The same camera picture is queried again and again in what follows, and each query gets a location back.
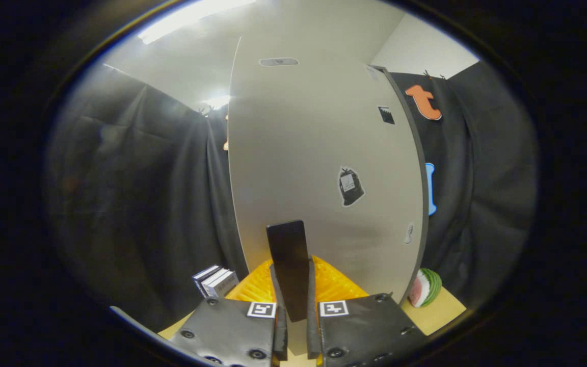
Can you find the dark blue cover book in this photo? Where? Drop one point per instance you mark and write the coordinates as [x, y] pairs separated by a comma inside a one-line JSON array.
[[203, 277]]

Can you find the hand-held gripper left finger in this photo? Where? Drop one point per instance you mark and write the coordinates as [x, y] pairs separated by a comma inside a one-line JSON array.
[[279, 331]]

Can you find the white cover book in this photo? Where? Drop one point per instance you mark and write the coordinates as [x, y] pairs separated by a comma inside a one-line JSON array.
[[216, 280]]

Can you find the dark grey shoe cabinet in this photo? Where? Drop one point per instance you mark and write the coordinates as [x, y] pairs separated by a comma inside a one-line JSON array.
[[422, 173]]

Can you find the grey shoe cabinet door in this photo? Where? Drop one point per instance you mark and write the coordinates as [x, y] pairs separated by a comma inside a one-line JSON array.
[[314, 142]]

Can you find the watermelon slice toy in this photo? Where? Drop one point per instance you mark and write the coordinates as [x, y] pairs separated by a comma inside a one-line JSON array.
[[425, 288]]

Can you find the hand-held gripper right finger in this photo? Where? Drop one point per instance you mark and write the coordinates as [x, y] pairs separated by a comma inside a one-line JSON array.
[[313, 326]]

